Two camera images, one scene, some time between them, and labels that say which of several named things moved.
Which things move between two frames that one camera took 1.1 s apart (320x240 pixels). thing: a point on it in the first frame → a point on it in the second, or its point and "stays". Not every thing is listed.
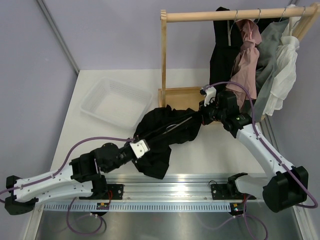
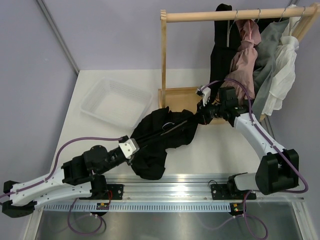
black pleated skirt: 161,127 stays
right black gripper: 203,112 stays
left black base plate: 114,192 stays
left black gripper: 135,161 → 129,161
